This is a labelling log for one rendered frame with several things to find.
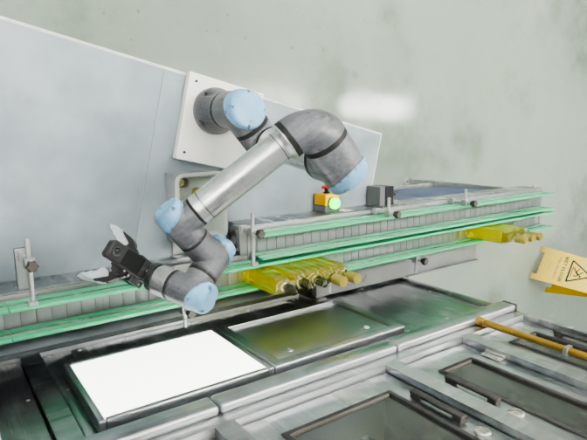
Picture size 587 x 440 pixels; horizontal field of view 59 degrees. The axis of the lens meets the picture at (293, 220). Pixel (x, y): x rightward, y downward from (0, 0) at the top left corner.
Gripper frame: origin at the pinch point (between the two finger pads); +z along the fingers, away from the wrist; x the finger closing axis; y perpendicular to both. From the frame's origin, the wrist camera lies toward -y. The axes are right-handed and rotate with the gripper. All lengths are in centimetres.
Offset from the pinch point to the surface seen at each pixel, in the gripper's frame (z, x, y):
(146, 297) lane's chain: -2.6, -2.5, 29.2
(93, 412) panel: -25.4, -31.7, -1.5
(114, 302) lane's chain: 2.0, -8.1, 23.4
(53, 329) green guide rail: 3.7, -21.5, 9.1
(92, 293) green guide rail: 1.2, -9.3, 11.4
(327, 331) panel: -53, 12, 45
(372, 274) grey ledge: -49, 48, 90
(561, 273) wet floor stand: -143, 182, 328
